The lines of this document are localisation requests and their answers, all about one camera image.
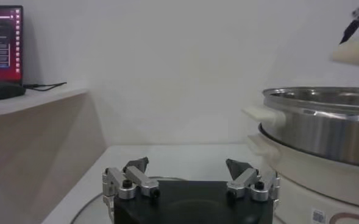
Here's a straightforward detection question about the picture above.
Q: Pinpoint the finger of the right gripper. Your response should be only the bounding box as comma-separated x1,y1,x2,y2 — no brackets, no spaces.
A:
339,0,359,45

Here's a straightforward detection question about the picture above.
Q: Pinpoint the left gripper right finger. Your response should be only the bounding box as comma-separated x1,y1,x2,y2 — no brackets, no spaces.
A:
226,158,281,203

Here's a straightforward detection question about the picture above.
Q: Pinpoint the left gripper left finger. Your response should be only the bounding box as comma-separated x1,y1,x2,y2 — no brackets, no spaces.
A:
102,156,161,203

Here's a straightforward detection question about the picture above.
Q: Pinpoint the glass lid cream handle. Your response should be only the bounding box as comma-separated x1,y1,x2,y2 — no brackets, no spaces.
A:
70,175,286,224

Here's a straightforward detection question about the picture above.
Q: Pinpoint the cream electric cooker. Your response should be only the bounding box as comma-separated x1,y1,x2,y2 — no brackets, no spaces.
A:
247,127,359,224

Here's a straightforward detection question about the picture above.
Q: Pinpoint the white side table rounded corner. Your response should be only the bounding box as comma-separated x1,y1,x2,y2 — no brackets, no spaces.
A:
0,86,107,224

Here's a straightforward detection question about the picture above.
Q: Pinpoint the black laptop red screen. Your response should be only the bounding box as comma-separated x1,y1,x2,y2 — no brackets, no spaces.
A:
0,5,24,85

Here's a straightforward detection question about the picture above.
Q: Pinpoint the black laptop charger cable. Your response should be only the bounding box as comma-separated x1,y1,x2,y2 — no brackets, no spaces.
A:
23,81,68,92

